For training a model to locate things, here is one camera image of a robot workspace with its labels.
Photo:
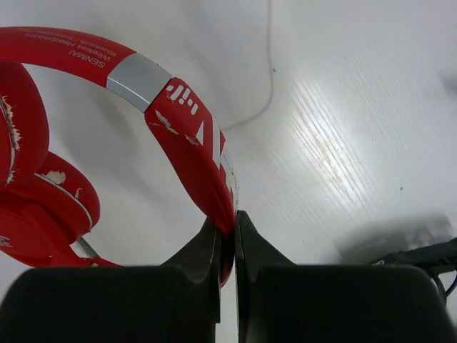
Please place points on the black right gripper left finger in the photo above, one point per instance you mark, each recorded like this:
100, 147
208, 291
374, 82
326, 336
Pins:
178, 301

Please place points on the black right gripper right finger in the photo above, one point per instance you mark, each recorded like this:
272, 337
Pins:
280, 301

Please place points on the black headphones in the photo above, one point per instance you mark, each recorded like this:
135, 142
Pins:
434, 260

